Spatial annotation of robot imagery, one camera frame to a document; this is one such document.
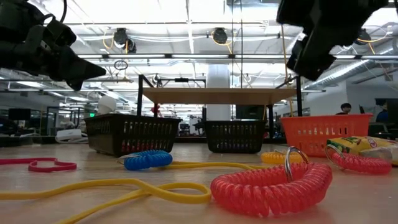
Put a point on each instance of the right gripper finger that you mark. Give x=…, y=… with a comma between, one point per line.
x=294, y=54
x=317, y=59

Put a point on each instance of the orange plastic basket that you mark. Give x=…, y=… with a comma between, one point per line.
x=326, y=120

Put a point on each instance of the red rubber band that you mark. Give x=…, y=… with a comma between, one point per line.
x=70, y=165

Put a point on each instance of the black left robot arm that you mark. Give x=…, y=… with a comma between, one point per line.
x=18, y=18

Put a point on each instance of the large black plastic basket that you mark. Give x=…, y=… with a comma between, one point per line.
x=102, y=133

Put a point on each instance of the person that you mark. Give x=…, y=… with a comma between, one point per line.
x=344, y=109
x=382, y=115

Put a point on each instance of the black monitor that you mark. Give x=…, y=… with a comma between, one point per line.
x=250, y=112
x=19, y=114

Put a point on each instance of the small black plastic basket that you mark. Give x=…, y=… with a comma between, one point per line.
x=234, y=123

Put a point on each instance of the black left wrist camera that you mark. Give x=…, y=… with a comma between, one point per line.
x=60, y=32

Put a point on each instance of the wooden shelf riser black frame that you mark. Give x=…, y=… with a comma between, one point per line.
x=217, y=96

